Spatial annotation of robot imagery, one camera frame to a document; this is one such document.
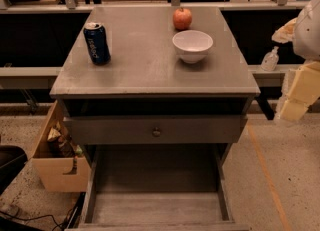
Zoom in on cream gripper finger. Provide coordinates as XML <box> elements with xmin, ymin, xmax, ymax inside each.
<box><xmin>271</xmin><ymin>18</ymin><xmax>297</xmax><ymax>44</ymax></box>
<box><xmin>279</xmin><ymin>61</ymin><xmax>320</xmax><ymax>122</ymax></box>

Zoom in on blue pepsi can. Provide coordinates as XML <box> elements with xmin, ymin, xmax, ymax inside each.
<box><xmin>83</xmin><ymin>22</ymin><xmax>111</xmax><ymax>65</ymax></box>

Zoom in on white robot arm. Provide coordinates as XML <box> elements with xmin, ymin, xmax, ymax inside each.
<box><xmin>272</xmin><ymin>0</ymin><xmax>320</xmax><ymax>122</ymax></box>

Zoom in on grey drawer cabinet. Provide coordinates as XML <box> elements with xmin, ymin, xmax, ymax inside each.
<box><xmin>49</xmin><ymin>5</ymin><xmax>261</xmax><ymax>231</ymax></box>

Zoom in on open grey middle drawer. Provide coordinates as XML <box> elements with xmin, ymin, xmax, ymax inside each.
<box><xmin>66</xmin><ymin>144</ymin><xmax>249</xmax><ymax>231</ymax></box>

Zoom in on clear sanitizer bottle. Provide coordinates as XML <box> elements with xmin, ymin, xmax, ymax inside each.
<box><xmin>261</xmin><ymin>46</ymin><xmax>279</xmax><ymax>71</ymax></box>

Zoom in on white bowl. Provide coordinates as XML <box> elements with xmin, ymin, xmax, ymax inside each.
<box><xmin>172</xmin><ymin>30</ymin><xmax>213</xmax><ymax>64</ymax></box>

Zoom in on red apple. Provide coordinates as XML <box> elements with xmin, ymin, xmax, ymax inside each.
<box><xmin>173</xmin><ymin>8</ymin><xmax>192</xmax><ymax>30</ymax></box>

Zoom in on snack items in crate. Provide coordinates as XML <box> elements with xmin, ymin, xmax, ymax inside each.
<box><xmin>47</xmin><ymin>121</ymin><xmax>83</xmax><ymax>175</ymax></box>

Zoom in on wooden crate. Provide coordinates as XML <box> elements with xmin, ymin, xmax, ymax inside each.
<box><xmin>31</xmin><ymin>102</ymin><xmax>91</xmax><ymax>192</ymax></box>

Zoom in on black chair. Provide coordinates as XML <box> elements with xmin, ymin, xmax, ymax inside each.
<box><xmin>0</xmin><ymin>145</ymin><xmax>28</xmax><ymax>194</ymax></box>

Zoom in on black floor cable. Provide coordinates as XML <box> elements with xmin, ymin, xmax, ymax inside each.
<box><xmin>0</xmin><ymin>193</ymin><xmax>84</xmax><ymax>231</ymax></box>

